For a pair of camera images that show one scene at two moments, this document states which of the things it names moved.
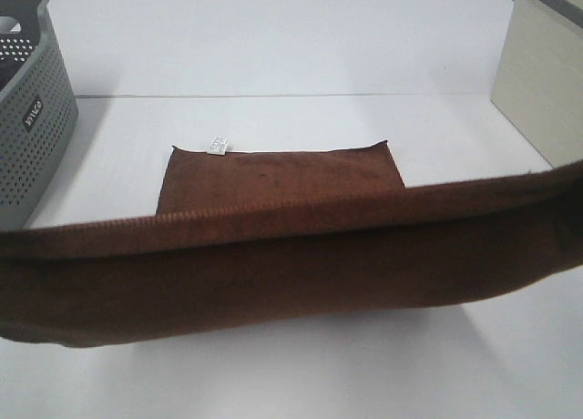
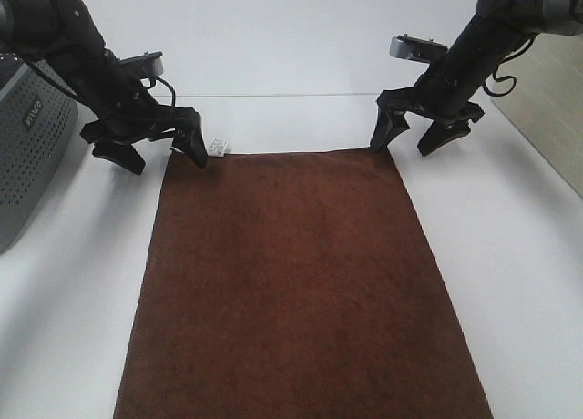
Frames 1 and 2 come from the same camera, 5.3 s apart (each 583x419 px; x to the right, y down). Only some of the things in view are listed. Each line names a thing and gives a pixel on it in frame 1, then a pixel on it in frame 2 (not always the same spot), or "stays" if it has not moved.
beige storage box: [539, 76] stays
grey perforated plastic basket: [38, 107] stays
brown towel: [253, 237] to [291, 286]
